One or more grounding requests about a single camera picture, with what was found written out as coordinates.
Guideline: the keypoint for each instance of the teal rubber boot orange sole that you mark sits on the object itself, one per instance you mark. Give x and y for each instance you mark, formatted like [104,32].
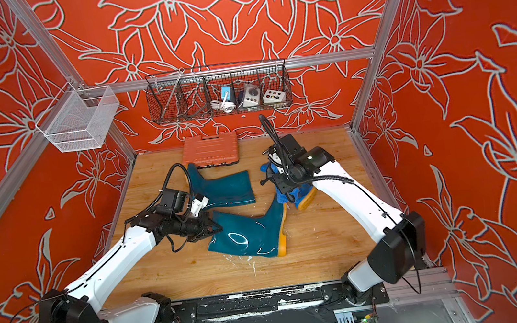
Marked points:
[248,236]

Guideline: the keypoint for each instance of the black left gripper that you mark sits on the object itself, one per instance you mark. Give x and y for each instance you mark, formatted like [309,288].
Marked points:
[204,230]

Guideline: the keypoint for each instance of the white socket box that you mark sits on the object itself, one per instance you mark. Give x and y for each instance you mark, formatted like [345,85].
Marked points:
[274,97]

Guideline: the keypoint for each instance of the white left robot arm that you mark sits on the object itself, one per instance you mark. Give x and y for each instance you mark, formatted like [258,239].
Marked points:
[82,301]

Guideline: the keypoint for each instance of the red plastic tool case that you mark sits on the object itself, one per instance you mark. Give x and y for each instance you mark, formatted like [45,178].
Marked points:
[211,151]

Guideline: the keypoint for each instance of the blue rubber boot orange sole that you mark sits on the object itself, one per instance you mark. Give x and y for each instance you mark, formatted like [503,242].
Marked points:
[301,197]

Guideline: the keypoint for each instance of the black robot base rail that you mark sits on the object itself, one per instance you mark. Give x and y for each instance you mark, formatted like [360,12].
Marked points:
[328,302]

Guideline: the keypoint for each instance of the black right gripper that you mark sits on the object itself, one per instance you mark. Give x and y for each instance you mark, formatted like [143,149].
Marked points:
[281,186]

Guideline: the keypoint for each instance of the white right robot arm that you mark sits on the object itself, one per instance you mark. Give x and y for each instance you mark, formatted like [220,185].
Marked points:
[399,238]

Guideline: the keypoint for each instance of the blue white small box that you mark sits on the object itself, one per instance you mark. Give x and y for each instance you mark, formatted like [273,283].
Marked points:
[226,94]

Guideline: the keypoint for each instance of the white power adapter box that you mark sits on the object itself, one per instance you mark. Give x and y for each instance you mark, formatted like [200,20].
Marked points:
[251,96]

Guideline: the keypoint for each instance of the blue microfiber cloth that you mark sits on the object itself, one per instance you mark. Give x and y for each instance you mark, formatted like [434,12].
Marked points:
[280,180]

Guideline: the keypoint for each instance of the black wire wall basket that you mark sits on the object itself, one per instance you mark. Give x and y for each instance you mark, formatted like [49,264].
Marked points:
[194,94]

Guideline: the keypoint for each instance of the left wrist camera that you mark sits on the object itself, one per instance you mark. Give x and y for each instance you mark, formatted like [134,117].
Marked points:
[175,202]

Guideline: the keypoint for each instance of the clear plastic wall bin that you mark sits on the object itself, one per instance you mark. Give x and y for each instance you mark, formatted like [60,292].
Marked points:
[79,123]

